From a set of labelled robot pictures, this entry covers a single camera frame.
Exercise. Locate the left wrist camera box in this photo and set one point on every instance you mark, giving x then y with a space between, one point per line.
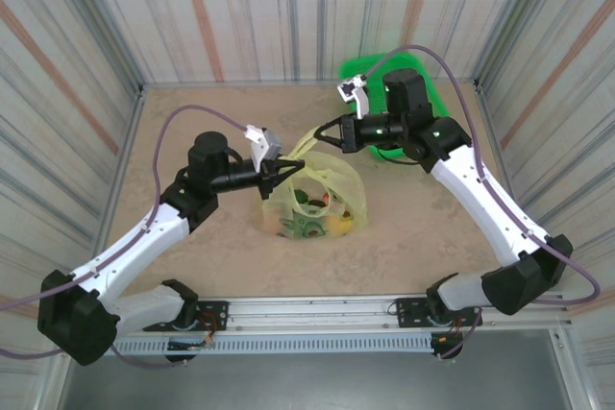
262 146

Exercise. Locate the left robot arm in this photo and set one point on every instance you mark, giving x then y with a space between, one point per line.
134 256

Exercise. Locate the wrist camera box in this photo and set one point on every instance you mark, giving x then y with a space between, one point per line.
355 93
262 146

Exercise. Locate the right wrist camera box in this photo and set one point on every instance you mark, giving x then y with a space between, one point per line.
355 93

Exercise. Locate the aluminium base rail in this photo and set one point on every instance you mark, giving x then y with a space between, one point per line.
312 309

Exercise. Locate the large green fake avocado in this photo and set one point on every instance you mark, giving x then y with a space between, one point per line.
302 196

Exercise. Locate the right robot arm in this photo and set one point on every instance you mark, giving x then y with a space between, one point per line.
480 208

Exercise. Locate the long yellow fake mango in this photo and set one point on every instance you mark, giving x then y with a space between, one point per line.
342 226

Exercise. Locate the red fake strawberry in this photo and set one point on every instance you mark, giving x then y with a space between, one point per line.
323 199

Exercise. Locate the green plastic basket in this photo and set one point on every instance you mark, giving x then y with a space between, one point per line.
435 93

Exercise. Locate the yellow avocado-print plastic bag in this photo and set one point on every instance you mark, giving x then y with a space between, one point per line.
353 189

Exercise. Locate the black round underside mount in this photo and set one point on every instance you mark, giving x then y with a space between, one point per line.
447 347
181 358

